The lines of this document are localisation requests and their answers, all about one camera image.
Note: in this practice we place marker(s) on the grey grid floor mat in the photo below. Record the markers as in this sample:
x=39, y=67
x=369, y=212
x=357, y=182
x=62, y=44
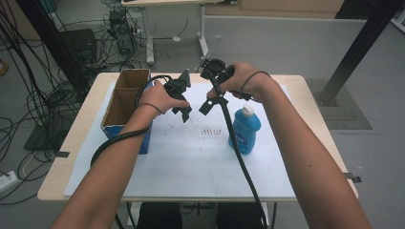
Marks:
x=350, y=111

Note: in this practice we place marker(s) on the blue plastic bottle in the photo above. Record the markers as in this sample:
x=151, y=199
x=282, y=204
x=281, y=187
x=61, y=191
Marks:
x=250, y=127

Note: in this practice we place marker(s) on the blue cardboard box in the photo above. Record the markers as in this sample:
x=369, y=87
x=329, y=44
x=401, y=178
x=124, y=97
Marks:
x=125, y=95

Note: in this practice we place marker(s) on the black tape strip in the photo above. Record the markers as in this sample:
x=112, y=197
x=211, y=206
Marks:
x=352, y=177
x=62, y=154

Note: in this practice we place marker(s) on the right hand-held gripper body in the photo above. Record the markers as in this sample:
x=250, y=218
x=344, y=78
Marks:
x=216, y=68

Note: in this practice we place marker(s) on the person's right hand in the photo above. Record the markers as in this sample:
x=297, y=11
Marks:
x=251, y=81

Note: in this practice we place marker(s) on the wooden table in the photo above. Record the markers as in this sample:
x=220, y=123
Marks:
x=79, y=136

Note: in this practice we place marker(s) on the person's left leg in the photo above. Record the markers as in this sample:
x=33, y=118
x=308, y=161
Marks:
x=159, y=216

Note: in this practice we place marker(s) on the brown wooden panel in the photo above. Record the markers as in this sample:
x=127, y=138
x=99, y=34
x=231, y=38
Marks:
x=19, y=25

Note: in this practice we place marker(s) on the person's leg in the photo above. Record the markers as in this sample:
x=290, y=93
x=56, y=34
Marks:
x=159, y=216
x=238, y=218

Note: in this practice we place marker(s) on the person's left hand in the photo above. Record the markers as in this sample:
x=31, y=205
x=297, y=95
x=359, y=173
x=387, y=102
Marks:
x=157, y=98

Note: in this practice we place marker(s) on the black computer tower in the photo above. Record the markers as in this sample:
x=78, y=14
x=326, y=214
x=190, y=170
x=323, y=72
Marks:
x=122, y=31

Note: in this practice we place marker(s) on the black metal frame post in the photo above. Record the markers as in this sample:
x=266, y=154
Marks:
x=359, y=44
x=54, y=41

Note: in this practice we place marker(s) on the teal object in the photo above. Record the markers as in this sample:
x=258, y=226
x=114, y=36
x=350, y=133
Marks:
x=48, y=5

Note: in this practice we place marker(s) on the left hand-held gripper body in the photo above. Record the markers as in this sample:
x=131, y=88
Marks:
x=178, y=86

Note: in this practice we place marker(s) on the person's right leg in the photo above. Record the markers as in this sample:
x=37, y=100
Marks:
x=238, y=218

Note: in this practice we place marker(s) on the white power strip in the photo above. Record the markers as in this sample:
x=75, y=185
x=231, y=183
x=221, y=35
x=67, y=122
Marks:
x=7, y=180

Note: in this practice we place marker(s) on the dark floor plate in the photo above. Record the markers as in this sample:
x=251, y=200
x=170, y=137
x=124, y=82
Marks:
x=41, y=140

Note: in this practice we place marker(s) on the black equipment case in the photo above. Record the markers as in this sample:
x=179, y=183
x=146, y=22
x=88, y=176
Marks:
x=79, y=44

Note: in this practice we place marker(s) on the white desk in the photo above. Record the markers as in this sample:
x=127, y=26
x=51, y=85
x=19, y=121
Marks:
x=149, y=38

